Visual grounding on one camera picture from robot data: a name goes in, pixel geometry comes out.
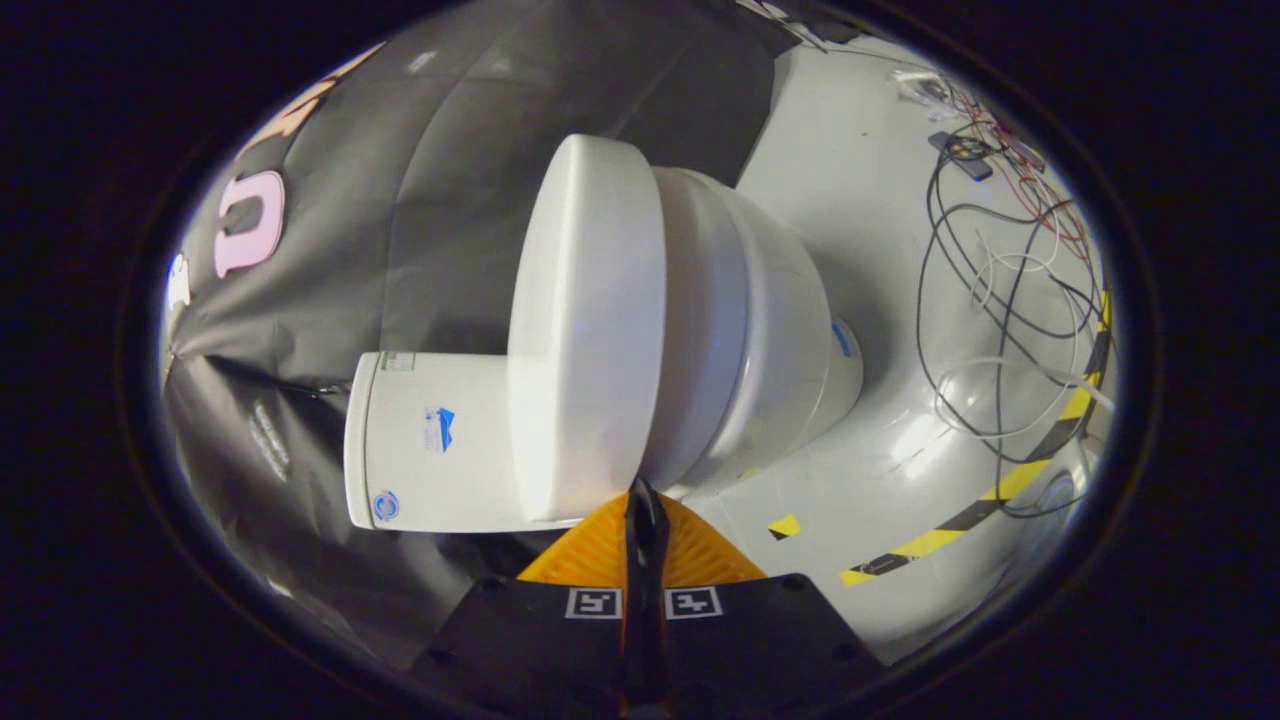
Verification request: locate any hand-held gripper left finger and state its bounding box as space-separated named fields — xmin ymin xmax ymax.
xmin=410 ymin=478 xmax=646 ymax=720

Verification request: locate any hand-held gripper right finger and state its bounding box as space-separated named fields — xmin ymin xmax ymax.
xmin=640 ymin=478 xmax=886 ymax=720

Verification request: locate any white toilet lid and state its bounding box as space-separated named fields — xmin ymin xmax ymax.
xmin=507 ymin=134 xmax=667 ymax=524

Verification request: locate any white toilet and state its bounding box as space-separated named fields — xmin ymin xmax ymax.
xmin=344 ymin=165 xmax=864 ymax=534

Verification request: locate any yellow black hazard tape strip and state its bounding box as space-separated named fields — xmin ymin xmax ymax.
xmin=840 ymin=290 xmax=1114 ymax=589

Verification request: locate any black backdrop cloth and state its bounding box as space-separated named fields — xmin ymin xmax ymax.
xmin=160 ymin=0 xmax=861 ymax=671

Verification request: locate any dark power strip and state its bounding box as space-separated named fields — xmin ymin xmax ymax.
xmin=928 ymin=131 xmax=995 ymax=182

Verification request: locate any tangle of black cables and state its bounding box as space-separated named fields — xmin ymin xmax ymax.
xmin=918 ymin=128 xmax=1113 ymax=521

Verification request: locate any red cable bundle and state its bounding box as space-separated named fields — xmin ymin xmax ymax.
xmin=938 ymin=78 xmax=1093 ymax=263

